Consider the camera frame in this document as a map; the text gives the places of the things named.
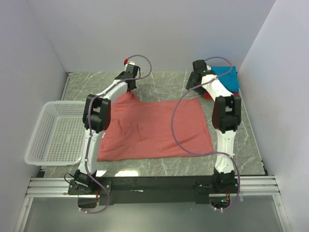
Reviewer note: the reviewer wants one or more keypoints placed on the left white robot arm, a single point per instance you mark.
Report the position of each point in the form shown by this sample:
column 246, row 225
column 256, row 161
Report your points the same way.
column 97, row 115

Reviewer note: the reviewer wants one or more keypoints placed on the black base beam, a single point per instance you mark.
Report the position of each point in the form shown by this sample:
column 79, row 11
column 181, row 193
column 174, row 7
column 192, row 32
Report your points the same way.
column 163, row 189

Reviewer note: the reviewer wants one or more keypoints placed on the folded blue t shirt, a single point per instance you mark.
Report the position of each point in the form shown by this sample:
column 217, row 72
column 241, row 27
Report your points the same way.
column 230, row 80

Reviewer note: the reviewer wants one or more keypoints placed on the folded orange t shirt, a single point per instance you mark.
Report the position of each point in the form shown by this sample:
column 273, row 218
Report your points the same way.
column 207, row 96

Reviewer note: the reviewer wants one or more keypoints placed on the aluminium frame rail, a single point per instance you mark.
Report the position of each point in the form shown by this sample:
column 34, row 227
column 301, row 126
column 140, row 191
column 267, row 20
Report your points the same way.
column 58, row 187

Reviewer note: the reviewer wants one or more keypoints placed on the folded magenta t shirt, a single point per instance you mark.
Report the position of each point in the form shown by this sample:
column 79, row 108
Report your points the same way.
column 235, row 93

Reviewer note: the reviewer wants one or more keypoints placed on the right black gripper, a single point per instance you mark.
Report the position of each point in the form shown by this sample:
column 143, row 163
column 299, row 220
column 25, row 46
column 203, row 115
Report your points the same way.
column 190, row 82

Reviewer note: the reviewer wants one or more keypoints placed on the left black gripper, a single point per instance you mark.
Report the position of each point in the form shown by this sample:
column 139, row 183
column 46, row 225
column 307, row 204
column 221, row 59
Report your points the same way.
column 135, row 87

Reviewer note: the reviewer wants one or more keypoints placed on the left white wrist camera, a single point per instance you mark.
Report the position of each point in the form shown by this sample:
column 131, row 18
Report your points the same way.
column 127, row 63

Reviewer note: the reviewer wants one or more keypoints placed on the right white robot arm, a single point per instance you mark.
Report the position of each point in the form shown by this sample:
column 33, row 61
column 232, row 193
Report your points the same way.
column 226, row 114

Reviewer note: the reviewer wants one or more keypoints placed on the white plastic basket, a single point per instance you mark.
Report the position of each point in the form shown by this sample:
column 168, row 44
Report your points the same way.
column 58, row 137

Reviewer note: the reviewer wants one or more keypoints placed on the salmon pink t shirt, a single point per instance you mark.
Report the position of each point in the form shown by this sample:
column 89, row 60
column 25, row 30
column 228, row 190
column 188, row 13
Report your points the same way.
column 150, row 130

